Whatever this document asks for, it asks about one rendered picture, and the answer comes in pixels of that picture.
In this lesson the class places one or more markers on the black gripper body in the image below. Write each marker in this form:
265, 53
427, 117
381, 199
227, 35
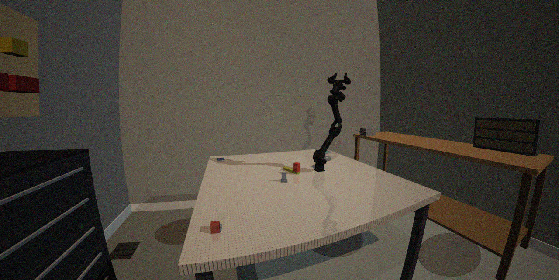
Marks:
338, 83

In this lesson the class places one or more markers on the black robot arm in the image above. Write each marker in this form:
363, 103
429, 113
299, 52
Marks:
319, 155

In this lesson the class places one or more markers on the red block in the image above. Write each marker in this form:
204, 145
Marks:
215, 227

